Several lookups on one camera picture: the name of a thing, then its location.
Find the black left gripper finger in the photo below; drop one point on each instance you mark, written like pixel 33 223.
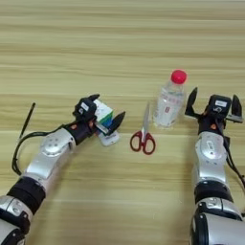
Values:
pixel 117 122
pixel 94 97

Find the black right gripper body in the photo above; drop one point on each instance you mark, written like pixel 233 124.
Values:
pixel 209 126

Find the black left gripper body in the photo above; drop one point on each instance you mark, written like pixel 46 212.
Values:
pixel 81 132

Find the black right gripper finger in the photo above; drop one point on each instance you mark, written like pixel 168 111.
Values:
pixel 192 102
pixel 236 108

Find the colourful puzzle cube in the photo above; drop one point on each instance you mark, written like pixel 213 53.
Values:
pixel 103 113

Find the clear bottle with red cap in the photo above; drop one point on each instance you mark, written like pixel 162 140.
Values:
pixel 168 106

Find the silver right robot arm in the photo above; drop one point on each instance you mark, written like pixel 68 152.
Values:
pixel 210 159

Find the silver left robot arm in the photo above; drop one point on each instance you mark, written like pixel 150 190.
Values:
pixel 48 156

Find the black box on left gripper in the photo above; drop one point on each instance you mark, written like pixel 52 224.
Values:
pixel 84 110

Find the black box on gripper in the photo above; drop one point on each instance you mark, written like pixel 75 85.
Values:
pixel 219 105
pixel 84 110

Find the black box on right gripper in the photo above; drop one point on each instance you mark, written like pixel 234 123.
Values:
pixel 219 105

